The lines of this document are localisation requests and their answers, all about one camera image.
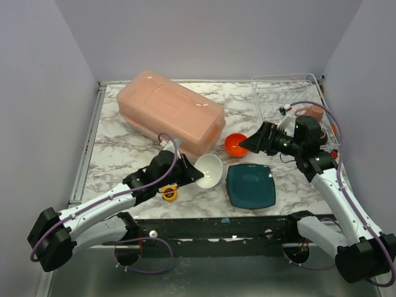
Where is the white bowl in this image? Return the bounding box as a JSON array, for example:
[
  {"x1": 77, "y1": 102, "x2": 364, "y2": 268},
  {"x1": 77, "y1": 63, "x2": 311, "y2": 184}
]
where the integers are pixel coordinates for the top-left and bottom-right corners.
[{"x1": 194, "y1": 154, "x2": 223, "y2": 189}]

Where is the white wire dish rack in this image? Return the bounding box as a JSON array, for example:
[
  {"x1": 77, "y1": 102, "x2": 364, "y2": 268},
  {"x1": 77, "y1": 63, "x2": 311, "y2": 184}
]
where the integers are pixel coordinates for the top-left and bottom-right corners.
[{"x1": 251, "y1": 73, "x2": 343, "y2": 149}]

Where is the teal square plate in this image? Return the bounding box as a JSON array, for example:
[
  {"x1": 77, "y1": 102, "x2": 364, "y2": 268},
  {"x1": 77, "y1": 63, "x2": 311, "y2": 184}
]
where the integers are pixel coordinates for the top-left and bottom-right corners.
[{"x1": 225, "y1": 163, "x2": 276, "y2": 210}]

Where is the yellow tape measure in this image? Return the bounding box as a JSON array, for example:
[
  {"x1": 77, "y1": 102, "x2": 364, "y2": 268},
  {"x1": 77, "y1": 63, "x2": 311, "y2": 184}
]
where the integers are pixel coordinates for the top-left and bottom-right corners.
[{"x1": 161, "y1": 186, "x2": 178, "y2": 202}]

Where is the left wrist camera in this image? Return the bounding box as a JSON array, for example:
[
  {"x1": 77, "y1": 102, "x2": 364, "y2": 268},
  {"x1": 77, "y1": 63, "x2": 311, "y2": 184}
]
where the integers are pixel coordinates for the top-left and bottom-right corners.
[{"x1": 160, "y1": 139, "x2": 181, "y2": 154}]

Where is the red handled tool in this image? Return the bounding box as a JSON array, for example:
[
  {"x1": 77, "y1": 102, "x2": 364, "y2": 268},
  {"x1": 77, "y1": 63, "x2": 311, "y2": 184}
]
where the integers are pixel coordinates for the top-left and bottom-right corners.
[{"x1": 330, "y1": 150, "x2": 338, "y2": 159}]

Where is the orange bowl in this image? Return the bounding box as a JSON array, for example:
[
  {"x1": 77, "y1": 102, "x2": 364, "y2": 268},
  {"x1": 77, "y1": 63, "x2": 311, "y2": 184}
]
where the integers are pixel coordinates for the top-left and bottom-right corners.
[{"x1": 224, "y1": 133, "x2": 248, "y2": 158}]

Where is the pink grey mug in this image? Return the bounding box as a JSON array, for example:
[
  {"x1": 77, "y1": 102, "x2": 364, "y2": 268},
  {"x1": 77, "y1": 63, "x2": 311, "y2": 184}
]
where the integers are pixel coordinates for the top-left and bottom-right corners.
[{"x1": 295, "y1": 105, "x2": 324, "y2": 123}]

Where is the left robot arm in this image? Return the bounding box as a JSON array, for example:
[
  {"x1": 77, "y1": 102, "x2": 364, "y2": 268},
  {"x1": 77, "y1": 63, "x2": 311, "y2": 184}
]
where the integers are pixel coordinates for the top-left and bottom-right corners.
[{"x1": 27, "y1": 150, "x2": 204, "y2": 272}]

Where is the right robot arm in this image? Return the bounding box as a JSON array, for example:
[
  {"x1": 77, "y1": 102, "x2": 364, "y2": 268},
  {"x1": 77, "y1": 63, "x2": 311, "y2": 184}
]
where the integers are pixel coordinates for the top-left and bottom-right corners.
[{"x1": 239, "y1": 116, "x2": 395, "y2": 286}]

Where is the pink translucent storage box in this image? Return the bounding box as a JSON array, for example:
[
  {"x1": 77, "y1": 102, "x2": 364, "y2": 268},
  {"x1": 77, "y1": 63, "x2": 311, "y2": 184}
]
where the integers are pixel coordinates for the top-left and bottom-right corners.
[{"x1": 116, "y1": 71, "x2": 226, "y2": 160}]

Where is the black mounting rail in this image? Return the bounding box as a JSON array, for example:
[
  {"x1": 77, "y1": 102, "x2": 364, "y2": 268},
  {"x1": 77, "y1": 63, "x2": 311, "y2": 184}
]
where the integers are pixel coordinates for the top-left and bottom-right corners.
[{"x1": 95, "y1": 213, "x2": 356, "y2": 257}]

